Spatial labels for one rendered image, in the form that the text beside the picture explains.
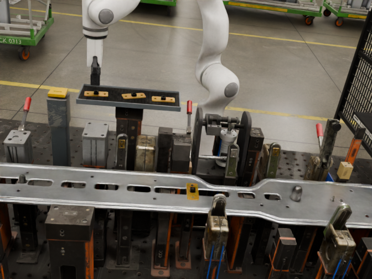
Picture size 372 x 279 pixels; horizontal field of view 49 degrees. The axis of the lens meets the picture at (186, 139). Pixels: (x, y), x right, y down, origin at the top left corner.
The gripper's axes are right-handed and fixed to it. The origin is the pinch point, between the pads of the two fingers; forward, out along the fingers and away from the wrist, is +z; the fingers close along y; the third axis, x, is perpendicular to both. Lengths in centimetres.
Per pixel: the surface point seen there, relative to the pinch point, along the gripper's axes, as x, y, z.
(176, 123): 66, -191, 122
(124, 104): 10.1, 7.6, 6.7
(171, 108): 26.6, 9.5, 6.7
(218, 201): 35, 53, 14
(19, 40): -94, -328, 97
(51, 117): -15.9, 1.2, 15.9
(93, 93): -0.7, 0.7, 6.0
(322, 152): 78, 28, 12
